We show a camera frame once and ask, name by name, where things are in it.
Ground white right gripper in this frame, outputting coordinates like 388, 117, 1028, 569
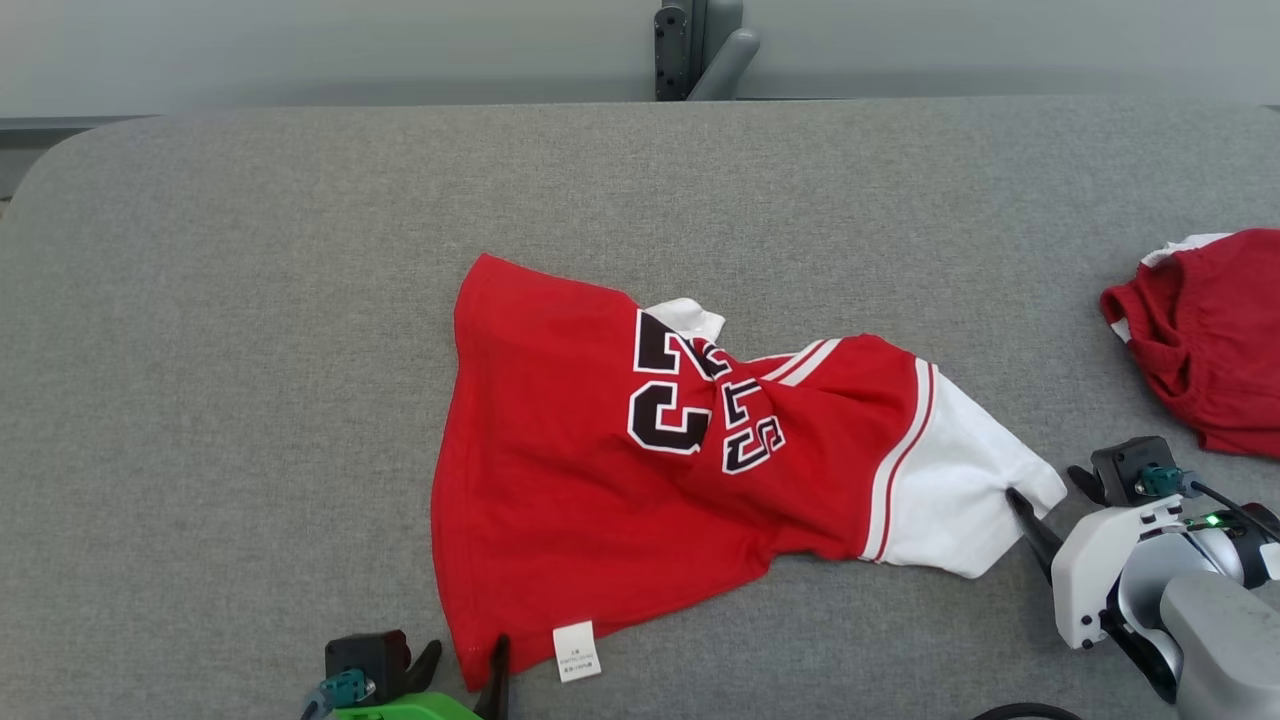
1005, 465, 1188, 652

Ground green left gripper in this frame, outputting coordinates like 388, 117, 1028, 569
333, 633, 512, 720

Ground red shorts with white stripes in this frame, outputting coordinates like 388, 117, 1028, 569
1100, 228, 1280, 461

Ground red jersey with white sleeves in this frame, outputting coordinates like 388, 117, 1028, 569
430, 253, 1069, 693

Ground grey metal stand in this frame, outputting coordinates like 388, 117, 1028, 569
654, 0, 761, 102

